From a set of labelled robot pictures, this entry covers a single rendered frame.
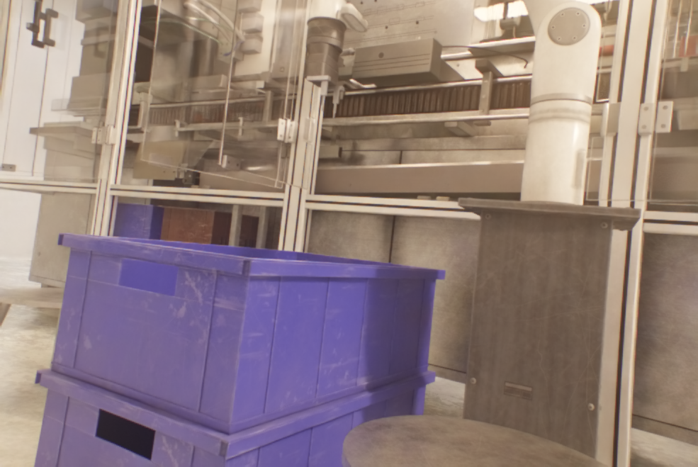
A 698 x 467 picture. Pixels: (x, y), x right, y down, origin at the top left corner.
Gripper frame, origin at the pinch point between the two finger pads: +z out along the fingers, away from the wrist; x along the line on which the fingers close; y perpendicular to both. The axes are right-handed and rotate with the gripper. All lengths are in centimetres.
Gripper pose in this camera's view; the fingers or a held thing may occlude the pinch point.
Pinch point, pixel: (328, 113)
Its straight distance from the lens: 110.7
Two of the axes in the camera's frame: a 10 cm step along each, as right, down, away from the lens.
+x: -4.2, -0.9, -9.0
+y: -9.0, -0.8, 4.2
